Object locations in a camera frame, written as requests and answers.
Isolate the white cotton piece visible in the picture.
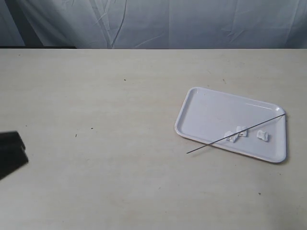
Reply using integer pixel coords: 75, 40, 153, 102
256, 130, 269, 142
236, 126, 248, 137
224, 131, 238, 143

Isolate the thin metal skewer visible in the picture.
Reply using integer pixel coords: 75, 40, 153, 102
186, 113, 286, 154

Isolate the white backdrop curtain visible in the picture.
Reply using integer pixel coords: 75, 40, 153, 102
0, 0, 307, 49

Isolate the white plastic tray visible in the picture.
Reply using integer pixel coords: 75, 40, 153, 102
175, 87, 287, 163

